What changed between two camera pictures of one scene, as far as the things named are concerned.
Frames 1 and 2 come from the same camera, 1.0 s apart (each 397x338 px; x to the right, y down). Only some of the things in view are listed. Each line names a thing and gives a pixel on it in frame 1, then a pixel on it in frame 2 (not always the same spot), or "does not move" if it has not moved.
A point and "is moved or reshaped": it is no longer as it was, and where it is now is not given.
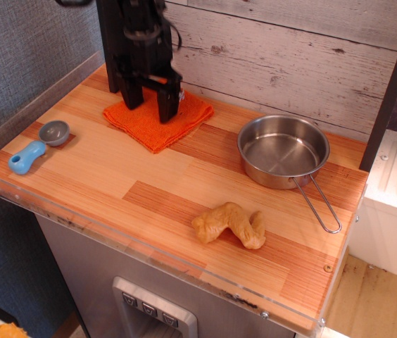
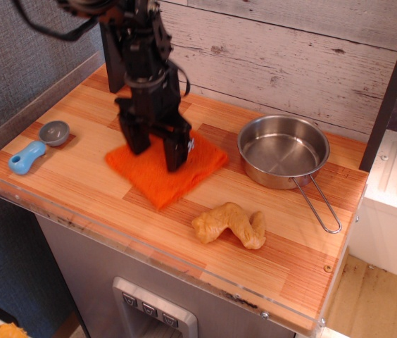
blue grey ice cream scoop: x=53 y=133 does not move
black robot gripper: x=146 y=55 to x=154 y=101
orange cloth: x=143 y=127 is moved or reshaped
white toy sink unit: x=388 y=232 does not move
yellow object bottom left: x=9 y=330 does not move
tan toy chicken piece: x=210 y=225 does not move
